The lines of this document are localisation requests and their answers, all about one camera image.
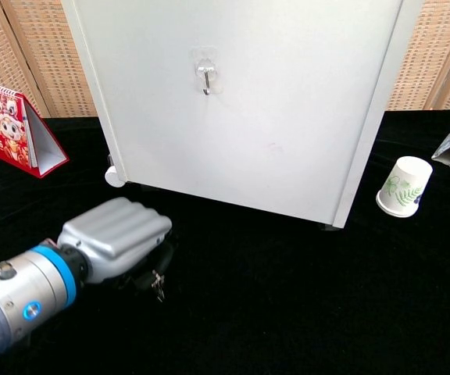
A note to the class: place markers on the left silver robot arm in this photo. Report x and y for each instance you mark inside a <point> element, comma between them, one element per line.
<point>18,297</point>

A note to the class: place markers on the black table cloth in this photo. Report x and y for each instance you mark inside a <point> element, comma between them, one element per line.
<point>248,273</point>

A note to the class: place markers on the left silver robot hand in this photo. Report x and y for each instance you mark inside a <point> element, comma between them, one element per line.
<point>119,240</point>

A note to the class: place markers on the red desk calendar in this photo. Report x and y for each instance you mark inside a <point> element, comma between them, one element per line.
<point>14,127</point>

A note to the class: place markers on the white paper cup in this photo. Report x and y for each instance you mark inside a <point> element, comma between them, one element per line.
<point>404,186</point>

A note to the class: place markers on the metal adhesive hook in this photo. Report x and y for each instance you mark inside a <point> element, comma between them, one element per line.
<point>207,76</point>

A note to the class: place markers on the white cabinet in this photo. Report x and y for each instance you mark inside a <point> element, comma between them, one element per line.
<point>233,109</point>

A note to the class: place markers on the silver-white key bunch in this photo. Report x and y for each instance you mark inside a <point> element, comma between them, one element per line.
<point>158,283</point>

